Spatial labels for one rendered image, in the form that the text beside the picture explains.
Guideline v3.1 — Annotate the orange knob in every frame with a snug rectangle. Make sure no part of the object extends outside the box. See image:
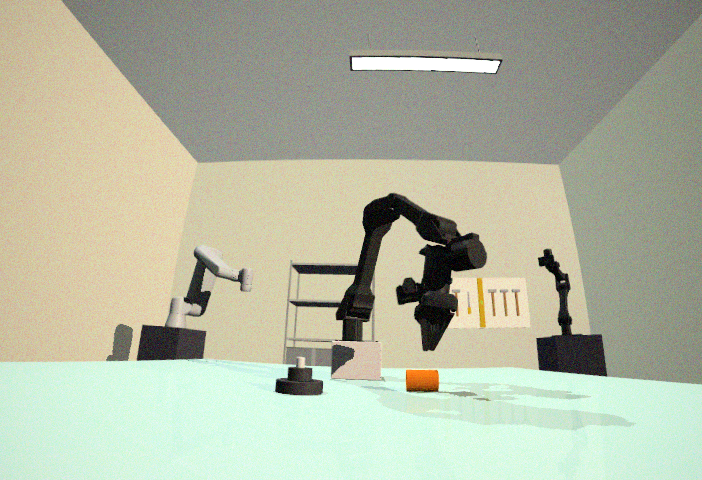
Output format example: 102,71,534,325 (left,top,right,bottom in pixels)
406,369,440,392

